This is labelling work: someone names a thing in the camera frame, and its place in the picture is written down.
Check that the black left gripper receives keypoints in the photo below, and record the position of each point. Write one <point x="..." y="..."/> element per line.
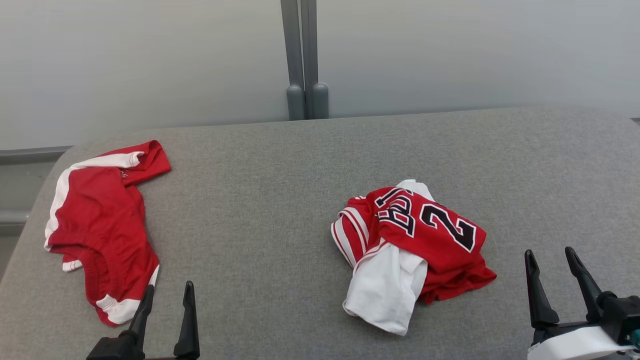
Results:
<point x="115" y="350"/>

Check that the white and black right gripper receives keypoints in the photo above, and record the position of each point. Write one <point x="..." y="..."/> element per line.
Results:
<point x="580" y="345"/>

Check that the grey fabric sofa seat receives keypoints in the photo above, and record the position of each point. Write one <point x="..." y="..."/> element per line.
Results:
<point x="280" y="200"/>

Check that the red and white basketball jersey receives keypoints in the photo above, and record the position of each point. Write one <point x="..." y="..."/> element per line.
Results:
<point x="440" y="250"/>

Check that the grey partition post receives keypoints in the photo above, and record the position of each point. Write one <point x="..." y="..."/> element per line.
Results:
<point x="310" y="50"/>
<point x="292" y="50"/>

